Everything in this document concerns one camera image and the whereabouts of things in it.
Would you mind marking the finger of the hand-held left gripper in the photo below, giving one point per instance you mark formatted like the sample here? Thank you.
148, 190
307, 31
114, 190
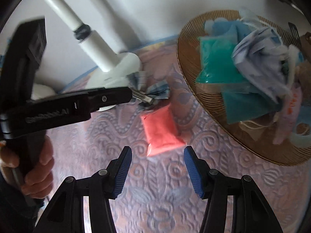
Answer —
109, 98

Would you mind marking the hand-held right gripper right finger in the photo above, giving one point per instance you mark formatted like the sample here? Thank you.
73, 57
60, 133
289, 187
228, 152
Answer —
193, 172

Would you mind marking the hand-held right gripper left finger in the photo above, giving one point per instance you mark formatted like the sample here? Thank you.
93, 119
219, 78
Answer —
122, 172

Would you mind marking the plaid bow hair clip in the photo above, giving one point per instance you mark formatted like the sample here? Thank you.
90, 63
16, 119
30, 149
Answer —
158, 91

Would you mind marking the red packet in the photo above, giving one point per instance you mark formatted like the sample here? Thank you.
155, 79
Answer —
161, 131

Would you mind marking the teal cloth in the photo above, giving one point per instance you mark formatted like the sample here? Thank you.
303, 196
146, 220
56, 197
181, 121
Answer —
247, 104

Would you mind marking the brown wicker basket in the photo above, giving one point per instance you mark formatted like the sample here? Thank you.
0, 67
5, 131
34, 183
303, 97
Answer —
194, 60

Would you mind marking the green packet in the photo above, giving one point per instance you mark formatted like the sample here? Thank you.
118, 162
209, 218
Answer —
218, 60

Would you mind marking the clear plastic wrapper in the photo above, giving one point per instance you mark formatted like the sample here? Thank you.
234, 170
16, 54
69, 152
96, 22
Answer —
260, 60

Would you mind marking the person's left forearm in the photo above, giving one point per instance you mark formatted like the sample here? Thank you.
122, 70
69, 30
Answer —
12, 211

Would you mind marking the person's left hand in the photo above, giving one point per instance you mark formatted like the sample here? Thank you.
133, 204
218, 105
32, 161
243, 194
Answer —
42, 177

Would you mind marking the pink embossed blanket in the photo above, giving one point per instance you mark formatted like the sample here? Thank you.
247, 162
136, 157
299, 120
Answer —
158, 199

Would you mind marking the white desk lamp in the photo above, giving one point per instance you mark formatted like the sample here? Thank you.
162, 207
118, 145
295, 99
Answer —
97, 46

